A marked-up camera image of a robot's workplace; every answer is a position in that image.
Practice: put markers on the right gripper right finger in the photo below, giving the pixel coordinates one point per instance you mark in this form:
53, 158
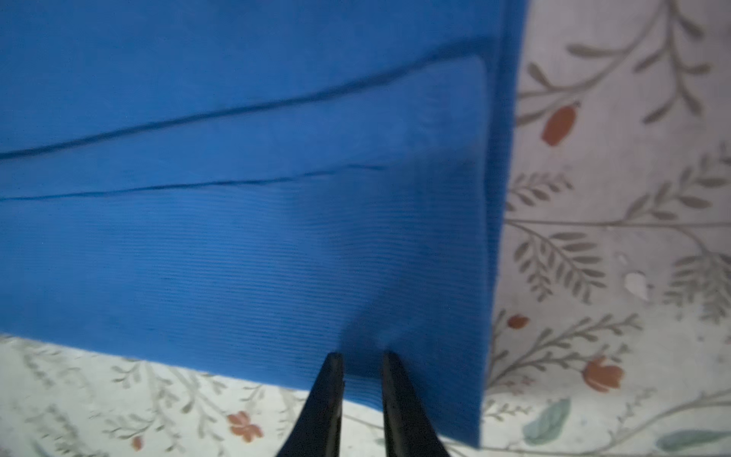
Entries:
408, 431

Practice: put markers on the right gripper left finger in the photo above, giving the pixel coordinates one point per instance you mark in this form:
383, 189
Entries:
317, 431

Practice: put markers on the blue tank top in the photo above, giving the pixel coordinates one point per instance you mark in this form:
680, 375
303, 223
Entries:
244, 187

